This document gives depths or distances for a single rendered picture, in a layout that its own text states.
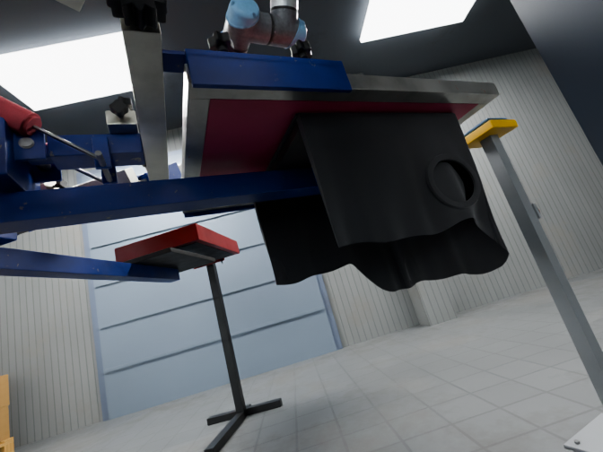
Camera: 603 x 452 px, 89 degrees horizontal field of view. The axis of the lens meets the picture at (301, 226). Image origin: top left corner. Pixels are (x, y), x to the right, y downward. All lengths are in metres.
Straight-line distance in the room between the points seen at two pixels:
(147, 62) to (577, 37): 0.54
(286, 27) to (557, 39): 0.69
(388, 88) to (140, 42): 0.47
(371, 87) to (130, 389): 3.72
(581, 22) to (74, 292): 4.31
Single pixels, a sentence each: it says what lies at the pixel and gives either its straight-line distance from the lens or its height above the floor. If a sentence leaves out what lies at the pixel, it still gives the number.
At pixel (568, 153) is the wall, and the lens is 5.44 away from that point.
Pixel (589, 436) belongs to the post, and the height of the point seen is 0.01.
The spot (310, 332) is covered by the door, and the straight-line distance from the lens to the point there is 3.54.
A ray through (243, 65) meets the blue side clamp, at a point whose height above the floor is 0.98.
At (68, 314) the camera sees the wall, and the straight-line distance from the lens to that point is 4.34.
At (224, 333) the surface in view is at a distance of 2.22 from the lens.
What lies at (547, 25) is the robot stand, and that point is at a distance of 0.44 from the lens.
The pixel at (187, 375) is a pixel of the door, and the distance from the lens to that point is 3.76.
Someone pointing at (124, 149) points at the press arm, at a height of 1.00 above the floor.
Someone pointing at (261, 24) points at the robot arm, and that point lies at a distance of 0.95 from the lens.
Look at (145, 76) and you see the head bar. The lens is 0.61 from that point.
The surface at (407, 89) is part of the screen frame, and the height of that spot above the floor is 0.96.
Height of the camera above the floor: 0.58
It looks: 14 degrees up
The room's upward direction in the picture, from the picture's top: 16 degrees counter-clockwise
